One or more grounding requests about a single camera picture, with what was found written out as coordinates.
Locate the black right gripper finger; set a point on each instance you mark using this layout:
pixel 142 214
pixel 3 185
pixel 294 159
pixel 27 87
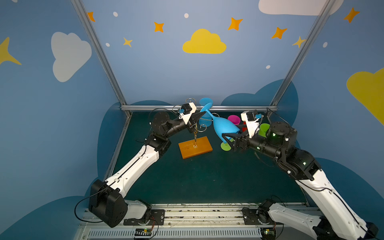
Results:
pixel 235 146
pixel 235 137

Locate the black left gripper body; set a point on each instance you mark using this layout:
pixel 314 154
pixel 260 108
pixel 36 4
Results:
pixel 190 122

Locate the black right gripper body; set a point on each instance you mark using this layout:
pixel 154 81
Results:
pixel 242 142

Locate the green wine glass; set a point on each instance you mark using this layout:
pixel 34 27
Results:
pixel 227 145
pixel 263 130

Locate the blue wine glass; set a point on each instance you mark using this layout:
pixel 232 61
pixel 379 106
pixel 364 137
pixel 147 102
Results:
pixel 222 125
pixel 206 120

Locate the red wine glass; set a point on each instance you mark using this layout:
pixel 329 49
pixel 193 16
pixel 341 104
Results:
pixel 245 127

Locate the pink wine glass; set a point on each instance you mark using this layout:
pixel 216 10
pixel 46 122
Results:
pixel 236 120

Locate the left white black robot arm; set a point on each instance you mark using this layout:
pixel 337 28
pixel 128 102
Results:
pixel 107 198

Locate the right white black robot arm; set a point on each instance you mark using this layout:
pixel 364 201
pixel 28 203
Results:
pixel 338 220

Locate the orange wooden rack base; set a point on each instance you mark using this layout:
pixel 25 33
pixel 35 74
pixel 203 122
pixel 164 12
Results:
pixel 187 148

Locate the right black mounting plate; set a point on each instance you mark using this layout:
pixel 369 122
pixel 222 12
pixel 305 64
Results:
pixel 252 216

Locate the black mounting plate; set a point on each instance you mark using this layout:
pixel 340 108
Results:
pixel 156 217
pixel 252 216

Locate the aluminium front base rails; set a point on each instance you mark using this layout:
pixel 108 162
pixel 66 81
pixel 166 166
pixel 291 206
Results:
pixel 191 222

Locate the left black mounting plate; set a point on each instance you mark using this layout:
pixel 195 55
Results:
pixel 156 217

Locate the gold wire glass rack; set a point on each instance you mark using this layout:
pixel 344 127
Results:
pixel 195 132

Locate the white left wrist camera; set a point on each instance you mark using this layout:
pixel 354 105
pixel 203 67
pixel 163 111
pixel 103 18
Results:
pixel 186 111

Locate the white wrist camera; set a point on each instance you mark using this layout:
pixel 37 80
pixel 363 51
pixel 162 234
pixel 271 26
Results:
pixel 253 121
pixel 186 111

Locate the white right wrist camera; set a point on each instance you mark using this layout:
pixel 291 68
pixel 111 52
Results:
pixel 253 121

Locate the horizontal aluminium back rail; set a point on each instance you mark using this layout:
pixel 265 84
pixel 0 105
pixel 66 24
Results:
pixel 213 108

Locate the left aluminium corner post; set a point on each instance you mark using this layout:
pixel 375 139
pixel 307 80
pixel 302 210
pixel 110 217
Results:
pixel 88 26

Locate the aluminium corner post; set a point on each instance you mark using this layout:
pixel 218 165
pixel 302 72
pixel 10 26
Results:
pixel 304 49
pixel 88 26

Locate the right aluminium corner post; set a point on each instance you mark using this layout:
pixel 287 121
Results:
pixel 304 49

